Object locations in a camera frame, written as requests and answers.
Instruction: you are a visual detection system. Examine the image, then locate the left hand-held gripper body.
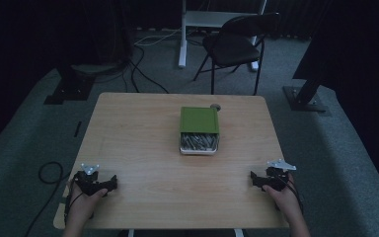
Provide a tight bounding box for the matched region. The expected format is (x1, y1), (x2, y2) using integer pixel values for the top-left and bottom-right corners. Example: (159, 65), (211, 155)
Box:
(73, 163), (112, 197)

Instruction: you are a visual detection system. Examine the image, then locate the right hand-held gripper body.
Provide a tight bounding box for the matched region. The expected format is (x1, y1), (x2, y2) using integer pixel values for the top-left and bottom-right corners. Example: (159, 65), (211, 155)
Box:
(260, 159), (297, 193)

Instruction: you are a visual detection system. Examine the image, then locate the white drawer tray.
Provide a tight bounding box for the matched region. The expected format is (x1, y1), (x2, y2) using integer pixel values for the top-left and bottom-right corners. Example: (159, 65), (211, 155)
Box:
(179, 131), (220, 156)

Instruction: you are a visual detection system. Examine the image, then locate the pile of silver metal pieces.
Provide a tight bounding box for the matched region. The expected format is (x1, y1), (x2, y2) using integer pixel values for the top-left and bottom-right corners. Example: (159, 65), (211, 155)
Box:
(181, 132), (219, 152)

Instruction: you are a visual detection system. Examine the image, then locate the green box sleeve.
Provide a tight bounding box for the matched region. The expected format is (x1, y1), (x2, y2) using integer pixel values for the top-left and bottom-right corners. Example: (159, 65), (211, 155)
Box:
(179, 106), (220, 135)

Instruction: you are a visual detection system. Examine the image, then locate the person's right hand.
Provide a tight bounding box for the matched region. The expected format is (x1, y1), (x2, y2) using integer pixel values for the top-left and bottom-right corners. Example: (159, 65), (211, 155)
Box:
(262, 173), (304, 221)

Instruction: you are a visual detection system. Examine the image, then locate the person's left hand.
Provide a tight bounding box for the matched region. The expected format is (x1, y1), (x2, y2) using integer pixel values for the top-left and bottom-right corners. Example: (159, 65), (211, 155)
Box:
(65, 183), (110, 227)

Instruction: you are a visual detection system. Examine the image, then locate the black floor strip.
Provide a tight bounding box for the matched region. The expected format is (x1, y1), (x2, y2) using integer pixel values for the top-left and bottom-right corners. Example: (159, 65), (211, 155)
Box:
(73, 120), (83, 138)

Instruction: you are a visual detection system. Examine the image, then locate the black stand base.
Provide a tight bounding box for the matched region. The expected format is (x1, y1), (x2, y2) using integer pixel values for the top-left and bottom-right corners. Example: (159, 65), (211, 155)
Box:
(42, 64), (97, 106)

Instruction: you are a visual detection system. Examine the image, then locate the black folding chair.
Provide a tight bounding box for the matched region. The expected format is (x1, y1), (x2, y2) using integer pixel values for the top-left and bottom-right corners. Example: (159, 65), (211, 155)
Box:
(192, 12), (281, 97)

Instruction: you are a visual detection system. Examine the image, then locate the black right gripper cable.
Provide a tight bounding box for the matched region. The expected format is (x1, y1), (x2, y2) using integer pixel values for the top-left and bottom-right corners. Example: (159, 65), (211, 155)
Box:
(275, 173), (305, 215)

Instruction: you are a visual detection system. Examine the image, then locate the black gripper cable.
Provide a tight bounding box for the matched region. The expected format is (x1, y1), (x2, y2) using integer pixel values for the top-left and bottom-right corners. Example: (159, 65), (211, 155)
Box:
(275, 173), (305, 215)
(63, 173), (81, 226)

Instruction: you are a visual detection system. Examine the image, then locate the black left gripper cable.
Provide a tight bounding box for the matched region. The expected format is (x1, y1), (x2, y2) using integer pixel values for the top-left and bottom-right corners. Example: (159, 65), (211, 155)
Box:
(63, 173), (81, 226)

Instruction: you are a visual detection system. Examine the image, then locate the black looped floor cable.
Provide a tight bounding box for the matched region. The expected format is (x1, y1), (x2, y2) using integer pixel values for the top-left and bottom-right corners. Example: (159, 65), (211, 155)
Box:
(24, 160), (72, 237)

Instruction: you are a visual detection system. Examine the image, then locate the black stand with base plate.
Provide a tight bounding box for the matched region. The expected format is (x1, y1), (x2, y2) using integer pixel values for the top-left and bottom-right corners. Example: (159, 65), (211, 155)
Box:
(282, 73), (328, 114)

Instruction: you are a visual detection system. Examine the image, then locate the white floor cable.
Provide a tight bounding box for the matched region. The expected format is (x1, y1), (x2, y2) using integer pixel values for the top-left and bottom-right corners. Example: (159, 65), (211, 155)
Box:
(133, 28), (183, 46)

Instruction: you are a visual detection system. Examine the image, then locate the white desk frame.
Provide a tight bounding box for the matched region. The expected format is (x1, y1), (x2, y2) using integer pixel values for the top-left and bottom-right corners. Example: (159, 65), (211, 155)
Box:
(177, 0), (268, 72)

